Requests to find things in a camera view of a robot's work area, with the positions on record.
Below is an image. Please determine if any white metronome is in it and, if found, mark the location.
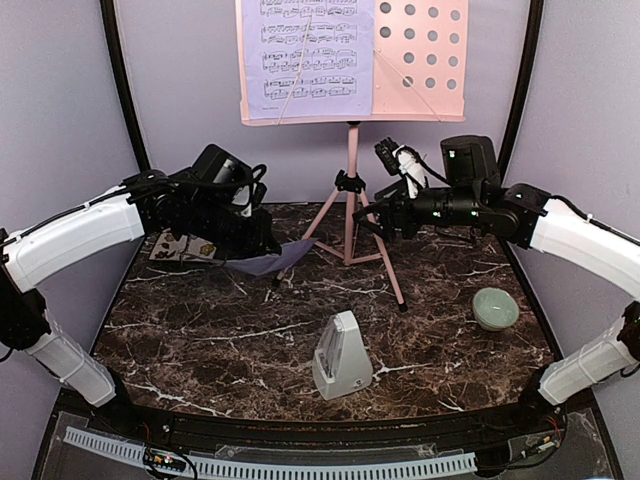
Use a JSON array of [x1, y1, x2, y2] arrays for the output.
[[312, 310, 373, 401]]

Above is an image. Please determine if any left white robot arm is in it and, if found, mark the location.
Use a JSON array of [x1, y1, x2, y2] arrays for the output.
[[1, 144, 281, 436]]

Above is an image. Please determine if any purple sheet music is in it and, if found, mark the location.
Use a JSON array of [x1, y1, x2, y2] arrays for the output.
[[237, 1, 376, 124], [221, 238, 316, 277]]

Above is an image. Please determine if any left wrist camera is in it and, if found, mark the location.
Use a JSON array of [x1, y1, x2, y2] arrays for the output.
[[231, 182, 267, 218]]

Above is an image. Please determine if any pink music stand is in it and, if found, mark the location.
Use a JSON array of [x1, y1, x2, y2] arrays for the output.
[[234, 0, 469, 314]]

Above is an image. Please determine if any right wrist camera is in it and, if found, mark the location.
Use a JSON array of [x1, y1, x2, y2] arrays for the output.
[[374, 137, 429, 199]]

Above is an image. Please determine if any white slotted cable duct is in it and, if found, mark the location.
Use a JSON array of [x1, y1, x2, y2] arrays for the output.
[[63, 427, 477, 479]]

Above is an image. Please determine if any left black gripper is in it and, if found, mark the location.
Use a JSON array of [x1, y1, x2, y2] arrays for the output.
[[186, 195, 280, 262]]

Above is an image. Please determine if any floral ceramic tile coaster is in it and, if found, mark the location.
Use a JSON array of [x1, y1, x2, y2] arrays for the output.
[[149, 232, 219, 263]]

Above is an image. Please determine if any pale green bowl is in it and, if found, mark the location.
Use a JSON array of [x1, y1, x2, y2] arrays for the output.
[[472, 287, 520, 332]]

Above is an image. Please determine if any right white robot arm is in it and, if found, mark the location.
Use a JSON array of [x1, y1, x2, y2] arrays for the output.
[[354, 135, 639, 434]]

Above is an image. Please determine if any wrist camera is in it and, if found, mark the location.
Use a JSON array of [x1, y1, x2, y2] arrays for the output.
[[374, 137, 429, 199], [231, 182, 267, 218]]

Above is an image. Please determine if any black frame post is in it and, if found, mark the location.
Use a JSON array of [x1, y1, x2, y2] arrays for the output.
[[99, 0, 151, 171], [482, 0, 545, 216]]

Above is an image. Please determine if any small circuit board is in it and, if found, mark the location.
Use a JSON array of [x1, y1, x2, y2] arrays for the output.
[[143, 449, 187, 473]]

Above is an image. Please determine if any left black frame post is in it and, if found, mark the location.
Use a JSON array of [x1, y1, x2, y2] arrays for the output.
[[99, 0, 151, 171]]

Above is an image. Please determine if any right black frame post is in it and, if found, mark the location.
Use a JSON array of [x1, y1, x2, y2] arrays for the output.
[[482, 0, 545, 216]]

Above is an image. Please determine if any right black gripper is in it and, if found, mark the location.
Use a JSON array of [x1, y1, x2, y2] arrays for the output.
[[353, 176, 484, 242]]

